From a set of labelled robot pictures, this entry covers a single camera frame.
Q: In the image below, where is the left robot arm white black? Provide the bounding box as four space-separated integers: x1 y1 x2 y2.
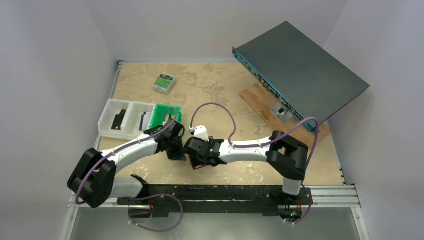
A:
67 118 186 208

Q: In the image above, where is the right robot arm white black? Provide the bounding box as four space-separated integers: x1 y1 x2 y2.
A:
183 125 309 196

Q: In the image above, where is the purple cable base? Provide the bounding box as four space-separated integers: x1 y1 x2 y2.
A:
282 183 314 226
127 194 184 233

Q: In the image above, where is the black part in bin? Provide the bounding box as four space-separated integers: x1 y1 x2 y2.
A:
111 109 126 130

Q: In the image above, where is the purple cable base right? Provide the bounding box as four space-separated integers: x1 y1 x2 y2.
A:
282 183 314 226

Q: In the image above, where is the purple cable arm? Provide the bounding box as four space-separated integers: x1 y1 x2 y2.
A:
75 107 180 206
190 102 320 170

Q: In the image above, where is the white plastic bin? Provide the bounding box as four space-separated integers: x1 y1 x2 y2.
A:
97 98 157 140

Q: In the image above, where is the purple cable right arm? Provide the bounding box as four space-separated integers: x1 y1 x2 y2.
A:
190 102 320 170

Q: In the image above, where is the metal bracket with knob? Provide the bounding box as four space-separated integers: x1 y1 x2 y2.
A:
271 104 293 123

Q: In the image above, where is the small green labelled box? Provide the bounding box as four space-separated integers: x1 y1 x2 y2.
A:
152 72 177 96

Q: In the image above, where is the red card holder wallet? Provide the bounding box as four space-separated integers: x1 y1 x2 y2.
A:
189 156 208 170

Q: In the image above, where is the green plastic bin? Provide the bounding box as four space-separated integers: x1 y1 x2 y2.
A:
149 104 182 129

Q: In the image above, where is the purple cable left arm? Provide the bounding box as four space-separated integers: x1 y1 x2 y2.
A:
75 107 180 206

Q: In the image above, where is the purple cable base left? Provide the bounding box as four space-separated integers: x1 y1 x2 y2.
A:
127 194 184 233

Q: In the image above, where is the wooden board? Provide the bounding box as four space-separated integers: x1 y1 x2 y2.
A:
239 82 331 148

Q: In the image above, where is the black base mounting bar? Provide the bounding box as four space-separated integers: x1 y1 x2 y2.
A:
117 181 314 220

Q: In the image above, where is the white card with black stripe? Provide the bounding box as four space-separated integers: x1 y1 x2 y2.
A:
136 112 152 131

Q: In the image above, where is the dark network switch box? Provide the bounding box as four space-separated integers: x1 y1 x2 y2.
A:
232 21 370 132

